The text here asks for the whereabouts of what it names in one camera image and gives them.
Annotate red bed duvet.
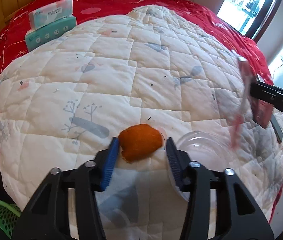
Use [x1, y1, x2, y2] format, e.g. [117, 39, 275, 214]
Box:
[0, 0, 273, 85]

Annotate white quilted blanket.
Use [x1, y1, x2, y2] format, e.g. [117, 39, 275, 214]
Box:
[0, 5, 283, 218]

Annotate clear plastic lid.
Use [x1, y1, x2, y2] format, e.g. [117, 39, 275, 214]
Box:
[176, 131, 239, 172]

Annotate green mesh trash basket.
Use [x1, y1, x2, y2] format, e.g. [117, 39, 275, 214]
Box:
[0, 200, 22, 239]

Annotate white tissue pack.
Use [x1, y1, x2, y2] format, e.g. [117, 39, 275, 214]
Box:
[29, 0, 73, 30]

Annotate pink snack packet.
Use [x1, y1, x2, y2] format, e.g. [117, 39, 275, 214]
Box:
[230, 56, 273, 150]

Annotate bright window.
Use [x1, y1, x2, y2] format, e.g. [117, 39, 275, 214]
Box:
[217, 0, 275, 38]

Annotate orange peel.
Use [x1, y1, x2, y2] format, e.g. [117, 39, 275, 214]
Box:
[118, 124, 163, 163]

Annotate teal tissue box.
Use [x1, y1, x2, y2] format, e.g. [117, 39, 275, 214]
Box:
[24, 16, 77, 52]

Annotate black smartphone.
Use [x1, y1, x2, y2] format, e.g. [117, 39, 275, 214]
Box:
[270, 114, 283, 144]

